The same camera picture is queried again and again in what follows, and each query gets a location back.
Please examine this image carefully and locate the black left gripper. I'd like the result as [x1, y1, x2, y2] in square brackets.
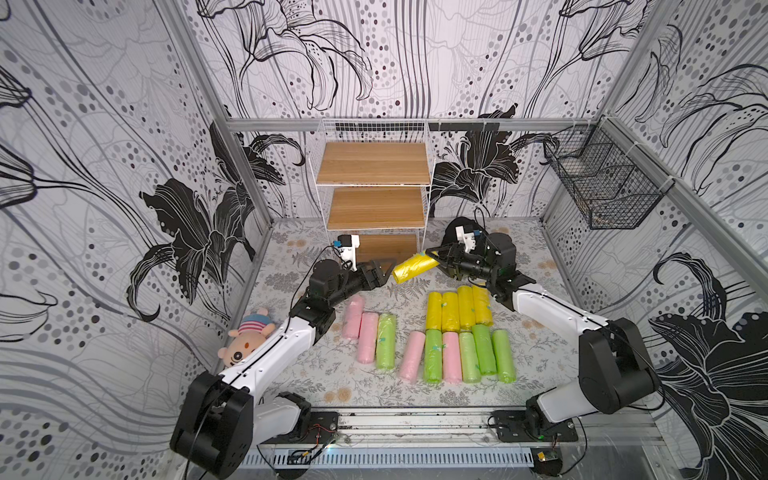
[325, 258, 396, 307]

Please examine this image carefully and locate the yellow trash bag roll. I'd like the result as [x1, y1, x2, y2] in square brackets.
[441, 291, 460, 333]
[392, 252, 439, 284]
[472, 285, 494, 327]
[457, 286, 476, 332]
[425, 292, 443, 331]

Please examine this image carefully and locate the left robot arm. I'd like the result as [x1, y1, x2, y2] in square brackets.
[170, 259, 392, 479]

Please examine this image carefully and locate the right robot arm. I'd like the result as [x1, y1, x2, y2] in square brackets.
[426, 234, 662, 425]

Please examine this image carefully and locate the pink trash bag roll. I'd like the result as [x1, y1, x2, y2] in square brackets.
[399, 331, 426, 383]
[342, 294, 365, 340]
[442, 332, 462, 384]
[357, 312, 379, 364]

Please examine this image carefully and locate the green trash bag roll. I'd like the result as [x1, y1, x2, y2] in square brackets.
[459, 332, 482, 384]
[375, 313, 396, 370]
[472, 324, 497, 376]
[491, 329, 516, 384]
[424, 329, 443, 384]

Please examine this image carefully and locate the black cap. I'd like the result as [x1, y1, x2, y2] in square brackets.
[441, 217, 486, 245]

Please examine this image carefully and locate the plush toy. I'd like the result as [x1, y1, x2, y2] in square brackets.
[218, 308, 277, 366]

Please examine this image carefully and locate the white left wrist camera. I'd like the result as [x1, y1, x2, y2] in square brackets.
[333, 234, 360, 271]

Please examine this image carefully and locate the white wire wooden shelf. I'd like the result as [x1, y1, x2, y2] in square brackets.
[312, 118, 433, 263]

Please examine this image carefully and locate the metal base rail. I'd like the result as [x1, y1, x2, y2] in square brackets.
[242, 407, 672, 472]

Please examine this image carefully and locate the black wire wall basket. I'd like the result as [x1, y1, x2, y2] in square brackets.
[543, 125, 663, 230]

